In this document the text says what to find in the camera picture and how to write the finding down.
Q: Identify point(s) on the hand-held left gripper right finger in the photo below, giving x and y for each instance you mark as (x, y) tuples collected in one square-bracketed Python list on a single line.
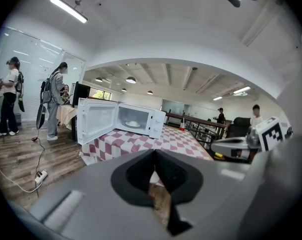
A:
[(215, 196)]

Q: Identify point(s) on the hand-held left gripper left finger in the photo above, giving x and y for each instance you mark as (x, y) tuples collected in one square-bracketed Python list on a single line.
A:
[(95, 204)]

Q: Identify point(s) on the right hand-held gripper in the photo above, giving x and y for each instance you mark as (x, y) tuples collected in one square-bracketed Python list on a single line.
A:
[(268, 134)]

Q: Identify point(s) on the white microwave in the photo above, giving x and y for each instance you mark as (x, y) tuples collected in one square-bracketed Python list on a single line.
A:
[(98, 119)]

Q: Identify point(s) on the white round plate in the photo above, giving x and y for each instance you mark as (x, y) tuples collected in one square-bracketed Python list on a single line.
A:
[(130, 125)]

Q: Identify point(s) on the black office chair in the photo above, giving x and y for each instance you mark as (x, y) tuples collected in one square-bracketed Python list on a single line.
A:
[(238, 127)]

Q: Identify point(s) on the small yellow object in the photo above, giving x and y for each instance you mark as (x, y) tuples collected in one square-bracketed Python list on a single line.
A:
[(218, 156)]

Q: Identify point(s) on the wood-topped metal railing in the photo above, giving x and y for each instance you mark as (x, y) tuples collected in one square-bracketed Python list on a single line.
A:
[(198, 120)]

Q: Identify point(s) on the long ceiling light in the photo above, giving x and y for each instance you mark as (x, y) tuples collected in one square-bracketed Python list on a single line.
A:
[(241, 90), (68, 9), (217, 98)]

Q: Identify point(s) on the white power strip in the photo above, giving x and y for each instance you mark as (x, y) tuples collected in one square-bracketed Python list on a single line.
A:
[(41, 177)]

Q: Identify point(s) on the pink white checkered tablecloth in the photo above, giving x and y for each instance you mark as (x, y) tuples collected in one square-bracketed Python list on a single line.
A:
[(130, 141)]

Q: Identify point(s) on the beige tablecloth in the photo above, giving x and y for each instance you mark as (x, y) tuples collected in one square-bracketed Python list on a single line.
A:
[(66, 114)]

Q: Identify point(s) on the black oval hanging bag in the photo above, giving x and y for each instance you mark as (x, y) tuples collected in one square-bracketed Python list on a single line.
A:
[(41, 116)]

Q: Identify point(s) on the large glass window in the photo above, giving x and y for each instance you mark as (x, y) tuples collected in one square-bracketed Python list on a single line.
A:
[(100, 94)]

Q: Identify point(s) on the black monitor on side table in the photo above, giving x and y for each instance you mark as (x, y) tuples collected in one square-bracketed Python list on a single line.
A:
[(82, 94)]

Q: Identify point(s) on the grey waste bin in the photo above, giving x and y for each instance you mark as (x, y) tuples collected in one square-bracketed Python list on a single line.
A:
[(18, 119)]

